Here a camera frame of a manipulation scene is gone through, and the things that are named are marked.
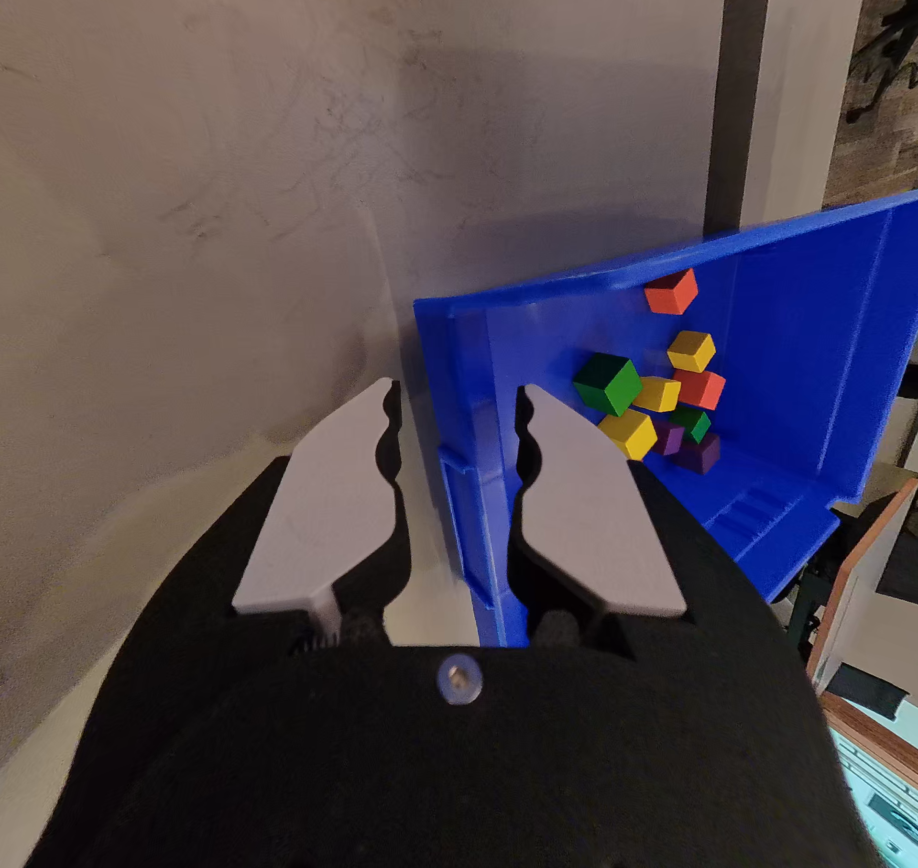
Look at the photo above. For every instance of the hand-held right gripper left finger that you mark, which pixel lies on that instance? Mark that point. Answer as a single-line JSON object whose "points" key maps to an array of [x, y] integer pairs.
{"points": [[315, 509]]}

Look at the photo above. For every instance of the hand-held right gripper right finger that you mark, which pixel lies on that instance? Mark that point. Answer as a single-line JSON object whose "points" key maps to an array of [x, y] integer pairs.
{"points": [[595, 516]]}

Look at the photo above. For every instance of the yellow wooden cube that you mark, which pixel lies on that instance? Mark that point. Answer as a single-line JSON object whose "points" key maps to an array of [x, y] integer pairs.
{"points": [[630, 435], [691, 351], [657, 394]]}

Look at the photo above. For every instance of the purple wooden cube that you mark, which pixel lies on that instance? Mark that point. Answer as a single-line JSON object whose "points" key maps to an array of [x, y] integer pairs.
{"points": [[698, 455], [667, 439]]}

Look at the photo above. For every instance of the large green wooden cube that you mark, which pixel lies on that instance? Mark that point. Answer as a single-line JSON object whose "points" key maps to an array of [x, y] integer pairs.
{"points": [[607, 384]]}

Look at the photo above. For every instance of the small green wooden cube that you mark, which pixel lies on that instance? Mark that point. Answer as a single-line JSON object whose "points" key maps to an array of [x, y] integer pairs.
{"points": [[691, 423]]}

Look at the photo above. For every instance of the red wooden cube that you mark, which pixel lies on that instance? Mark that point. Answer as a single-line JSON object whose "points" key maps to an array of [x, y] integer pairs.
{"points": [[703, 389], [670, 293]]}

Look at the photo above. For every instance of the blue plastic bin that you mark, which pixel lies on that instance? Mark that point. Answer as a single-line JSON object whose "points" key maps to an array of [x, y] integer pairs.
{"points": [[789, 344]]}

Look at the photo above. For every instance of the wood edged white desk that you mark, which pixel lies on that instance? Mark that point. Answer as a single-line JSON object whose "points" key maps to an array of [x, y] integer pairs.
{"points": [[860, 617]]}

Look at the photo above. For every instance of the pale teal device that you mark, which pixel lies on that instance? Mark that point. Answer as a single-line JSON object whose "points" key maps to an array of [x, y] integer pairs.
{"points": [[886, 796]]}

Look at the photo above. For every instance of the black chair base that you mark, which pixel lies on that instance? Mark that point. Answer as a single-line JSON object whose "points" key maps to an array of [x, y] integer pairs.
{"points": [[886, 43]]}

